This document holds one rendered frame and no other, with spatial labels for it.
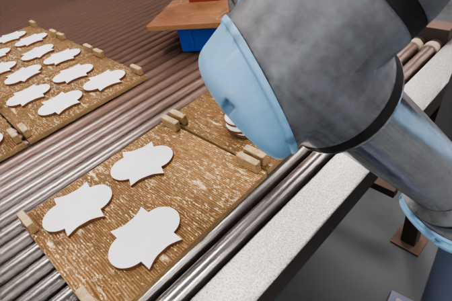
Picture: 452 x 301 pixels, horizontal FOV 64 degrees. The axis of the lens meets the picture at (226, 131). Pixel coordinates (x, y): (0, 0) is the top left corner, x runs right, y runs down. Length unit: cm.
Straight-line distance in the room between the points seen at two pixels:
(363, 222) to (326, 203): 115
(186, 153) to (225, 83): 61
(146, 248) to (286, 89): 51
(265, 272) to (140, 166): 38
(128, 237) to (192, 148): 27
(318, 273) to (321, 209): 100
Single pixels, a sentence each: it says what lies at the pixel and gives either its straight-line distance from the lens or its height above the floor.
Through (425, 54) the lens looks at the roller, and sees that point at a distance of 123.
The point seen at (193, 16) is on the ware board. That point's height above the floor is 104.
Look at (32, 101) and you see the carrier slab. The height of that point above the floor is 94.
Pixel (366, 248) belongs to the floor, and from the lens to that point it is 180.
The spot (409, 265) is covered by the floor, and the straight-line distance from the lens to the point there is 179.
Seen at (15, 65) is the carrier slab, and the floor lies 94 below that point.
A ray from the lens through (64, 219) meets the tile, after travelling 83.
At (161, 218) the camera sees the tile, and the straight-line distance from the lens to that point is 73.
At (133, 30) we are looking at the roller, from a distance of 172.
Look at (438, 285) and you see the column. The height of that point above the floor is 57.
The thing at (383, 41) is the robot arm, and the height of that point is 137.
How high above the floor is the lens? 148
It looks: 37 degrees down
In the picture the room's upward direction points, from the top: 12 degrees counter-clockwise
